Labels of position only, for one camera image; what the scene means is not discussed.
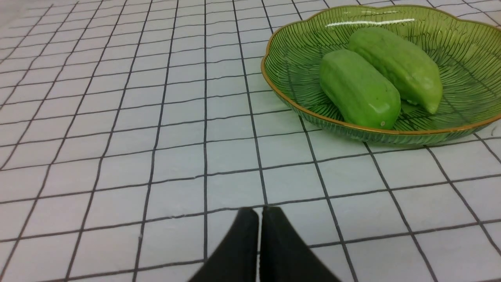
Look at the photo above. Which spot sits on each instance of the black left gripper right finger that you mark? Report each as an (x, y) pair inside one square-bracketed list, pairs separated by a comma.
[(284, 256)]

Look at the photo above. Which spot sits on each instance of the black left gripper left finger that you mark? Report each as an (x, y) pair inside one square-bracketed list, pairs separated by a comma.
[(234, 260)]

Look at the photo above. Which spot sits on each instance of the smooth green cucumber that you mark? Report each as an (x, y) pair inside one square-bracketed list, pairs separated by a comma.
[(361, 93)]

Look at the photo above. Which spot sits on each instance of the pointed pale green gourd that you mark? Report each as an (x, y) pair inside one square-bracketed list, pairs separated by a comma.
[(408, 67)]

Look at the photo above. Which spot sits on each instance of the green glass plate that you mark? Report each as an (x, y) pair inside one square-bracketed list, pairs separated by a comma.
[(467, 54)]

